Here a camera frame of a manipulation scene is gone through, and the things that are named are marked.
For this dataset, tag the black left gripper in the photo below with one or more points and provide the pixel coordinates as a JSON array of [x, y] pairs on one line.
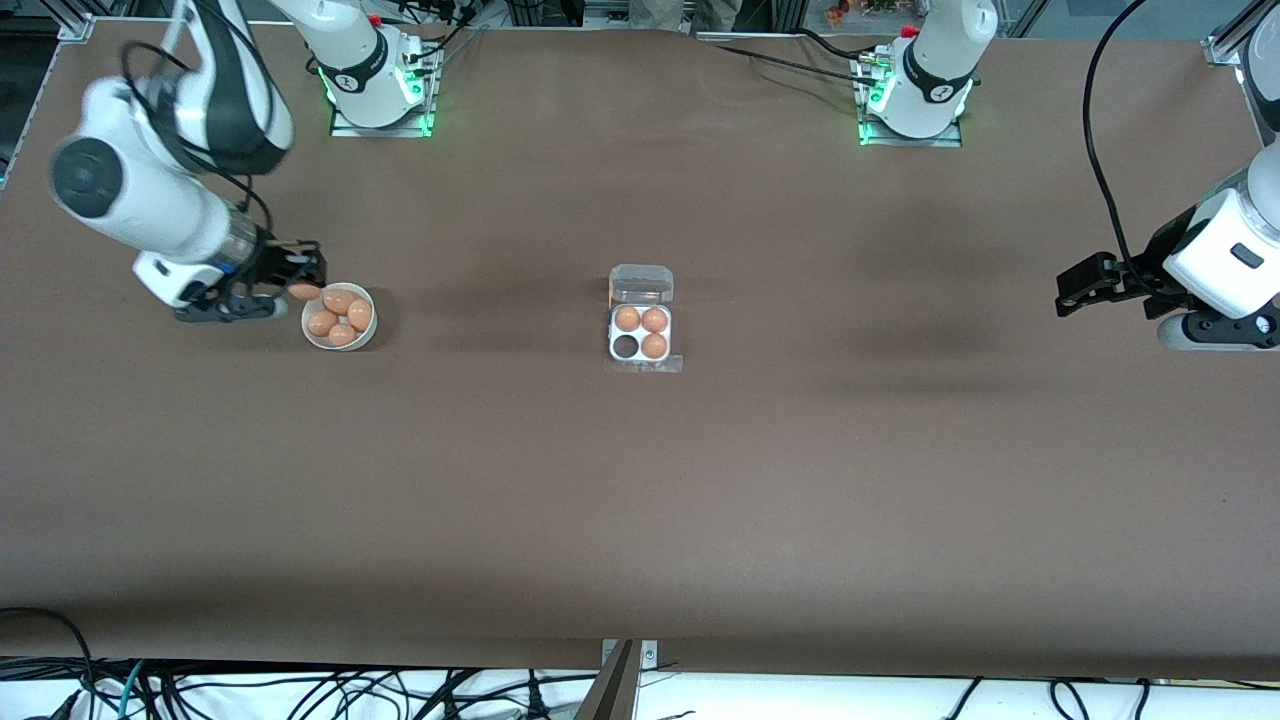
[[1142, 274]]

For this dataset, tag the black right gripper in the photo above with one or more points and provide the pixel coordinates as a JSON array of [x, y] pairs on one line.
[[272, 264]]

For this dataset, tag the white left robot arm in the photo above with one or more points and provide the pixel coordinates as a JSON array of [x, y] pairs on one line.
[[925, 95]]

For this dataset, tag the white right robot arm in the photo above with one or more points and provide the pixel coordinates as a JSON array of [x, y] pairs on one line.
[[170, 200]]

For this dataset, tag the clear plastic egg box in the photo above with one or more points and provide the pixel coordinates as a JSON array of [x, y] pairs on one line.
[[640, 285]]

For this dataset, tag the white round bowl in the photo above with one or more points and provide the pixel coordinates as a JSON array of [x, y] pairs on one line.
[[306, 308]]

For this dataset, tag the person standing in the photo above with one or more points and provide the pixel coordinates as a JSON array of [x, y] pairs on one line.
[[685, 10]]

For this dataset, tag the dark metal pole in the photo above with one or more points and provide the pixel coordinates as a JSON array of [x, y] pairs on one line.
[[612, 690]]

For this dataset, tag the silver metal bracket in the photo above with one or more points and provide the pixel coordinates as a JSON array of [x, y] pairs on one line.
[[650, 655]]

